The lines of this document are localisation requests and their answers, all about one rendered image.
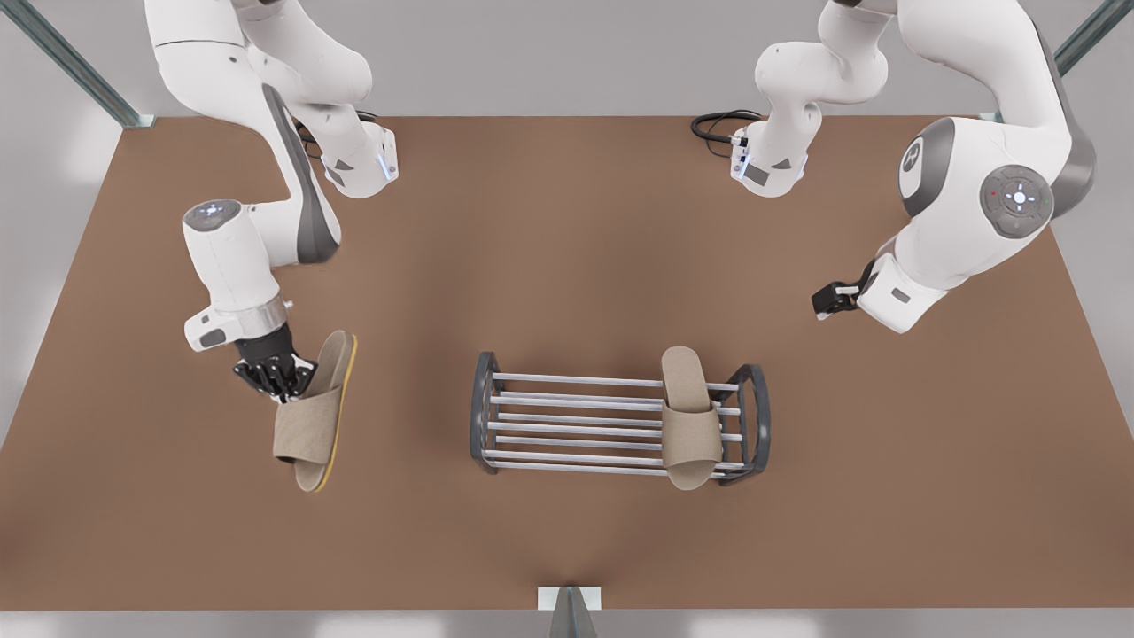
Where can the grey metal shoe rack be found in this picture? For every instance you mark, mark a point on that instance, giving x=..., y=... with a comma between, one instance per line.
x=611, y=425

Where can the beige slipper with yellow sole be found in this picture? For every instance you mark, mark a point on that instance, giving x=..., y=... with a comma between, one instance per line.
x=314, y=416

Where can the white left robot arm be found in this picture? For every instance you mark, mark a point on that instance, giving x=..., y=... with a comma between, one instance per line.
x=983, y=213

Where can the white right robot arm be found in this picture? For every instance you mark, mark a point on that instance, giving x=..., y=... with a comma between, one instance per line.
x=232, y=257

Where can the silver frame post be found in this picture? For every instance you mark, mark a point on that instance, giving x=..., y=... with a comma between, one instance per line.
x=71, y=60
x=1076, y=40
x=570, y=611

